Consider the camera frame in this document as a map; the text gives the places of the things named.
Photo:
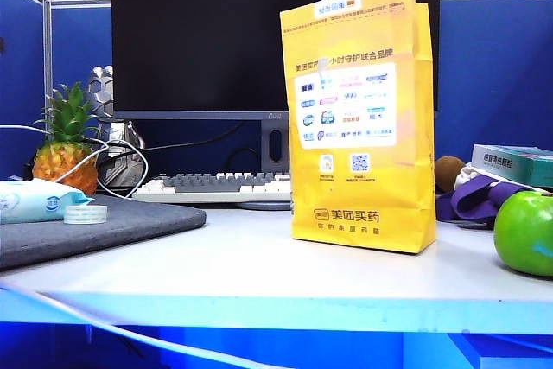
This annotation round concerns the green apple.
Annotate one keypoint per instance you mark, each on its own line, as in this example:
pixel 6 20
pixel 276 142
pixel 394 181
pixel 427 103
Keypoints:
pixel 523 235

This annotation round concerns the yellow paper bag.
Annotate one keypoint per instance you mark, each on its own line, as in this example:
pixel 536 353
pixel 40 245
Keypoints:
pixel 358 196

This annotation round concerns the grey monitor stand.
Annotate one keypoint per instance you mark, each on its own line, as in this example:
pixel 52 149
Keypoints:
pixel 274 144

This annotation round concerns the white and grey keyboard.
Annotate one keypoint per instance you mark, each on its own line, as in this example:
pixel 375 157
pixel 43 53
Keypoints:
pixel 207 185

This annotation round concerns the black computer monitor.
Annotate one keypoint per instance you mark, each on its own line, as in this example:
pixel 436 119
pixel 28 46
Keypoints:
pixel 194 40

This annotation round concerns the brown kiwi fruit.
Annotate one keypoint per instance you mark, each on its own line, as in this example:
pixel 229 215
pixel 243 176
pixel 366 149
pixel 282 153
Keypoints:
pixel 448 170

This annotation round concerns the grey felt laptop sleeve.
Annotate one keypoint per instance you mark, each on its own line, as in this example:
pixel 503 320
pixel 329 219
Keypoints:
pixel 108 226

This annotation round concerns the silver robot figurine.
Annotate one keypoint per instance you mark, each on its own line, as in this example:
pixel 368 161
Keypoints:
pixel 101 92

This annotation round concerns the white plush toy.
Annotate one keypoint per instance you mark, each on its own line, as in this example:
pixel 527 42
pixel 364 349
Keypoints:
pixel 468 174

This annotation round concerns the clear tape roll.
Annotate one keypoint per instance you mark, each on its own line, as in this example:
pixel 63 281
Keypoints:
pixel 85 214

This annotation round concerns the toy pineapple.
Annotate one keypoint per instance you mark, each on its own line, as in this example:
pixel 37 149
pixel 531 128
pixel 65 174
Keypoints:
pixel 65 161

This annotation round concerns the teal medicine box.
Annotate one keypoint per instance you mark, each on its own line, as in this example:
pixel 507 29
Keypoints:
pixel 510 166

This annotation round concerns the blue wet wipes pack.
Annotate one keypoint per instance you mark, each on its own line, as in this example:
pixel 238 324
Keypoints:
pixel 34 202

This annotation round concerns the grey partition post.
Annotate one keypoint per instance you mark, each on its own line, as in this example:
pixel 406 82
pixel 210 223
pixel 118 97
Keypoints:
pixel 47 75

